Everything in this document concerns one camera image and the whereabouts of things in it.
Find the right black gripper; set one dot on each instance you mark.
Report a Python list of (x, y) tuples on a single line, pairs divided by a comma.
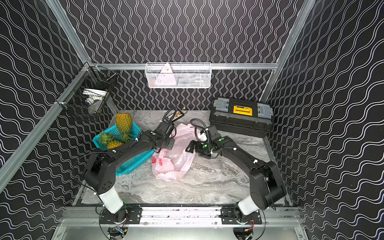
[(191, 144)]

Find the clear wall-mounted basket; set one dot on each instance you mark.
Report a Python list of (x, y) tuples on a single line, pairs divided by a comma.
[(188, 75)]

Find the black yellow toolbox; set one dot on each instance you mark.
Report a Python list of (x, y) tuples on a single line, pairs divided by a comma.
[(242, 117)]

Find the pink triangular card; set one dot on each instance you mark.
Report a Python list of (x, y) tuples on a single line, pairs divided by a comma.
[(166, 78)]

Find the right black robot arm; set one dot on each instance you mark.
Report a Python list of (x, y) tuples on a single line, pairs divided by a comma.
[(266, 184)]

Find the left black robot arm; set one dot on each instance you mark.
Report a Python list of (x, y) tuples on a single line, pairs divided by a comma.
[(100, 171)]

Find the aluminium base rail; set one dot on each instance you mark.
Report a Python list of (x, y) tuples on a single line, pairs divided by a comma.
[(178, 217)]

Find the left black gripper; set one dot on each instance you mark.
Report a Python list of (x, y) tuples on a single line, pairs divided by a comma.
[(167, 143)]

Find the small orange pineapple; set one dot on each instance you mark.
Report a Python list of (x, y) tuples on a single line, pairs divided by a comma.
[(109, 141)]

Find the large yellow-green pineapple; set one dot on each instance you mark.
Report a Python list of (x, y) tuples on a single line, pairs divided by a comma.
[(124, 124)]

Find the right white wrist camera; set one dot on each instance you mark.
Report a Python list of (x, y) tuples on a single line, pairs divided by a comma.
[(201, 136)]

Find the teal plastic basket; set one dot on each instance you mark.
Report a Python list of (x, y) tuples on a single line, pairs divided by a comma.
[(130, 165)]

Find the pink strawberry plastic bag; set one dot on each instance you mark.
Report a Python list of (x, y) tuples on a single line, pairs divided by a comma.
[(172, 165)]

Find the black wire mesh basket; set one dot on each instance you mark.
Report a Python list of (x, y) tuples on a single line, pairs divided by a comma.
[(88, 100)]

